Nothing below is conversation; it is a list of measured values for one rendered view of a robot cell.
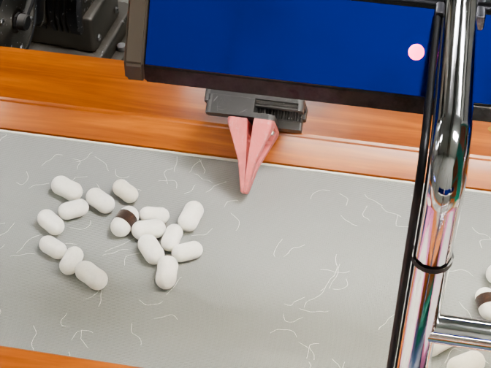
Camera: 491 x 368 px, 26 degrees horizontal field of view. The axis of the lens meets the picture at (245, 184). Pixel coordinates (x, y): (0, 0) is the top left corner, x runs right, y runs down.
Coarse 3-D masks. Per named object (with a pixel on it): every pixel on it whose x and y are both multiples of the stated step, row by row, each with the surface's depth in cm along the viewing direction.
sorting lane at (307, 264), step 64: (0, 192) 112; (192, 192) 112; (256, 192) 112; (320, 192) 112; (384, 192) 112; (0, 256) 105; (128, 256) 105; (256, 256) 105; (320, 256) 105; (384, 256) 105; (0, 320) 100; (64, 320) 100; (128, 320) 100; (192, 320) 100; (256, 320) 100; (320, 320) 100; (384, 320) 100
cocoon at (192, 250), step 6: (180, 246) 104; (186, 246) 104; (192, 246) 104; (198, 246) 104; (174, 252) 104; (180, 252) 103; (186, 252) 104; (192, 252) 104; (198, 252) 104; (180, 258) 104; (186, 258) 104; (192, 258) 104
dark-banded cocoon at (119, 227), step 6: (132, 210) 107; (138, 216) 108; (114, 222) 106; (120, 222) 106; (126, 222) 106; (114, 228) 106; (120, 228) 106; (126, 228) 106; (114, 234) 106; (120, 234) 106; (126, 234) 107
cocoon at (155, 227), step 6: (138, 222) 106; (144, 222) 106; (150, 222) 106; (156, 222) 106; (162, 222) 106; (132, 228) 106; (138, 228) 106; (144, 228) 106; (150, 228) 106; (156, 228) 106; (162, 228) 106; (132, 234) 106; (138, 234) 106; (156, 234) 106; (162, 234) 106
